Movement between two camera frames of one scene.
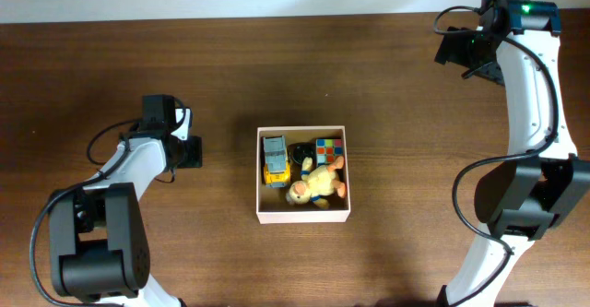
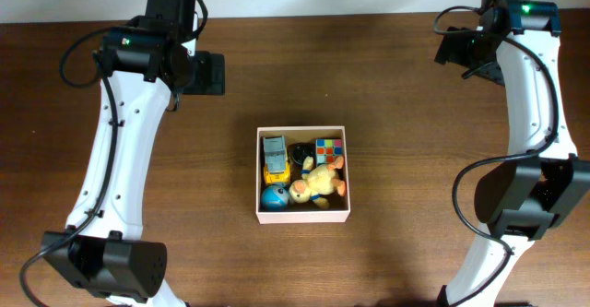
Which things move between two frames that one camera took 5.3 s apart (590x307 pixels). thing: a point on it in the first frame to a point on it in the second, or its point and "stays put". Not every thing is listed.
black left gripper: (196, 159) to (215, 82)
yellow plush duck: (316, 183) stays put
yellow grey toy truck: (276, 169) stays put
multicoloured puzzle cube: (327, 149) stays put
